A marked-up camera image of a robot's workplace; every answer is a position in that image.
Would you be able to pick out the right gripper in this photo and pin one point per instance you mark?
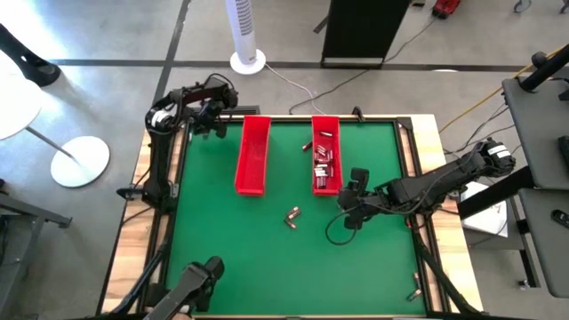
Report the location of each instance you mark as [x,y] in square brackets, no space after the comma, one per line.
[361,200]

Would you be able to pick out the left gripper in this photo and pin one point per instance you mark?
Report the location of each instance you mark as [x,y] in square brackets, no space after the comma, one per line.
[210,117]

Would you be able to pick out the red plastic bin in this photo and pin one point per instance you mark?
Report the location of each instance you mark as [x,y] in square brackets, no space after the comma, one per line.
[252,155]
[338,133]

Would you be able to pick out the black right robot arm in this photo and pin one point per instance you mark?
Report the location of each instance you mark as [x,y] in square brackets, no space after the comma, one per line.
[444,182]

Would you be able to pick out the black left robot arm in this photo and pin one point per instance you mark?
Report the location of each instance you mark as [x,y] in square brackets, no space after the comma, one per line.
[160,155]

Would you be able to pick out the black flat bar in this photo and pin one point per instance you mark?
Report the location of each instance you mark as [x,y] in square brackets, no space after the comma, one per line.
[246,110]

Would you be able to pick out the white tower fan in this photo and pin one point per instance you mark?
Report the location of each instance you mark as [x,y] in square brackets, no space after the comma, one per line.
[242,26]

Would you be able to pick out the green table mat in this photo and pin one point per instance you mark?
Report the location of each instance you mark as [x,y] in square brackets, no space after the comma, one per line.
[266,266]

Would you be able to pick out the white paper box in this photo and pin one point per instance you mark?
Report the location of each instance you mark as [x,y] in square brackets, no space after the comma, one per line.
[489,220]

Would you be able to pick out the black beam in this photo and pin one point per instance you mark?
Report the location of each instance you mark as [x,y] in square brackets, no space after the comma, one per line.
[498,192]

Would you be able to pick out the black handheld tool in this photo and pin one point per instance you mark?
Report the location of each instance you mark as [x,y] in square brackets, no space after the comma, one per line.
[191,284]

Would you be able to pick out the black divider panel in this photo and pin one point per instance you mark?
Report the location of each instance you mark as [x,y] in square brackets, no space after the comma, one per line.
[360,26]

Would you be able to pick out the person's hand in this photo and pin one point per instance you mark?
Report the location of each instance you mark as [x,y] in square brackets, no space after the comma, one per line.
[180,317]

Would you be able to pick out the grey metal furniture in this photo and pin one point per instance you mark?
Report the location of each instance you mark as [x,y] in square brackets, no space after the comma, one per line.
[31,212]

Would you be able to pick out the grey desk top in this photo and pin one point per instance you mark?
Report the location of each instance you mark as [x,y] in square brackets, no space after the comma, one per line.
[551,258]
[542,133]

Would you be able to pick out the black remote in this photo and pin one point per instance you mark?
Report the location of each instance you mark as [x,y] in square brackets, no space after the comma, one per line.
[561,218]

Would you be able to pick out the red tool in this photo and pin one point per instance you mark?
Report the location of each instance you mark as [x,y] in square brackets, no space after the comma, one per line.
[446,8]

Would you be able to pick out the black device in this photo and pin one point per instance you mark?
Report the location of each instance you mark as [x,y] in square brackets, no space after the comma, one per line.
[564,151]

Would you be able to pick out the black stand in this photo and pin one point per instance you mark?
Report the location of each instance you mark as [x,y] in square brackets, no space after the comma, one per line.
[547,66]

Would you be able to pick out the grey caster wheel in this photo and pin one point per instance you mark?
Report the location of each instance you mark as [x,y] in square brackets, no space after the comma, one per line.
[521,5]

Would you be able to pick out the black mounting post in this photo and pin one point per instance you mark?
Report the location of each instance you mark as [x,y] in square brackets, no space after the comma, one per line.
[357,114]

